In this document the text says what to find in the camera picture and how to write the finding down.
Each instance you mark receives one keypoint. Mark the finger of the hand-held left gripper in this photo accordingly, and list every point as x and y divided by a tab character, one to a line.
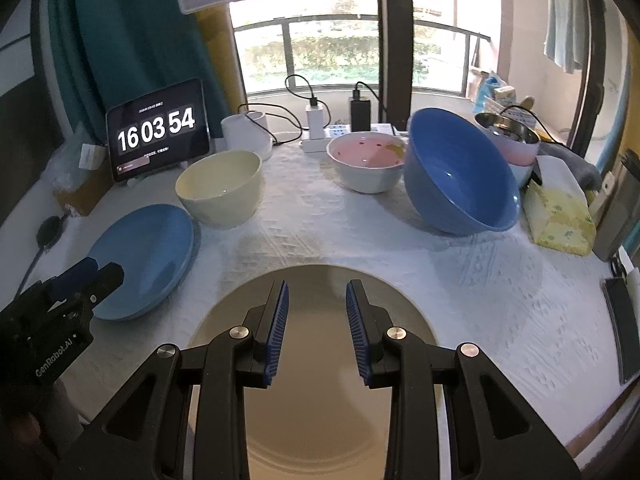
107	277
75	271

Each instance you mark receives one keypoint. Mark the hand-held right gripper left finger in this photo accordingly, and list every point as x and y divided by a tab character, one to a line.
280	330

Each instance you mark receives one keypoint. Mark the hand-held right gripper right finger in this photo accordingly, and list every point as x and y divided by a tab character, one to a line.
357	330

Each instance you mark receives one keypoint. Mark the blue plate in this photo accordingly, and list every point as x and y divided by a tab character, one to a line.
145	255

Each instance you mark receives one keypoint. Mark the beige plate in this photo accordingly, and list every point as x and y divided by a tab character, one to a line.
320	435

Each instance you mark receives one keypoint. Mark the pale green bowl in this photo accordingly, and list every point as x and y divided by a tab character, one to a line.
220	195

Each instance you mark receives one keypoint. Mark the white bowl with pink inside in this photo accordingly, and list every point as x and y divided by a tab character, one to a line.
367	170

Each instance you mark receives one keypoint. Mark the large blue bowl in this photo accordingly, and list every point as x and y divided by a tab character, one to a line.
460	185

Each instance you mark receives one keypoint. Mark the cardboard box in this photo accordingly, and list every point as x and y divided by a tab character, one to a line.
82	195

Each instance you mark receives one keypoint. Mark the white textured tablecloth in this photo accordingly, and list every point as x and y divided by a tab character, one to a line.
320	230

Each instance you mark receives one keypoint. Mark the small white box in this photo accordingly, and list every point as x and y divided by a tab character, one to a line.
94	156

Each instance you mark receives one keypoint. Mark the tablet with clock display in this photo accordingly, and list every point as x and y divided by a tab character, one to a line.
157	127

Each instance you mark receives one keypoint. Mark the white power strip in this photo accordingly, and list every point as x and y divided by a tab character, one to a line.
340	133

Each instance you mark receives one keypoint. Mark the white desk lamp base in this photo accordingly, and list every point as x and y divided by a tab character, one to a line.
245	135

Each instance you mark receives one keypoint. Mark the white charger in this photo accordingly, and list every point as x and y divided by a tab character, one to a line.
315	122

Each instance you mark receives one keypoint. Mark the black charger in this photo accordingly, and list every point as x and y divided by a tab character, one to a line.
360	112

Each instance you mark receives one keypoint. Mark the yellow tissue pack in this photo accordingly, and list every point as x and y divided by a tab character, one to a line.
560	215

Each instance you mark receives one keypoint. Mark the teal curtain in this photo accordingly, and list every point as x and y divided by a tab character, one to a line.
130	35

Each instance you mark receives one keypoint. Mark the yellow curtain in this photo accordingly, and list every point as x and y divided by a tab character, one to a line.
210	45

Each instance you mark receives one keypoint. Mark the black phone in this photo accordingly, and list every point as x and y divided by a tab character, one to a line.
625	330

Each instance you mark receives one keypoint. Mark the blue plastic bag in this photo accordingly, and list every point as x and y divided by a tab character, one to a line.
489	95

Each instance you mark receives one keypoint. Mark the grey cloth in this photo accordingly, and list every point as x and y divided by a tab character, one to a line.
575	162

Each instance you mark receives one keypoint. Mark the white tube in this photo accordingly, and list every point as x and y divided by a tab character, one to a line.
631	265

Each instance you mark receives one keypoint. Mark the black balcony railing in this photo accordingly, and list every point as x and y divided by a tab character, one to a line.
287	40

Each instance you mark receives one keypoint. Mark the grey thermos bottle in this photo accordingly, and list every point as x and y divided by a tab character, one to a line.
620	205

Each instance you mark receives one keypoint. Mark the black window mullion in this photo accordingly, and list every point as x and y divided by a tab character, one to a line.
394	35

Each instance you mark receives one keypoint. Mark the light blue hanging towel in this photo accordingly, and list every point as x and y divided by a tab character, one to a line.
562	25

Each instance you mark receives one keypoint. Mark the black sliding door frame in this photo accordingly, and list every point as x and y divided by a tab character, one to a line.
597	85

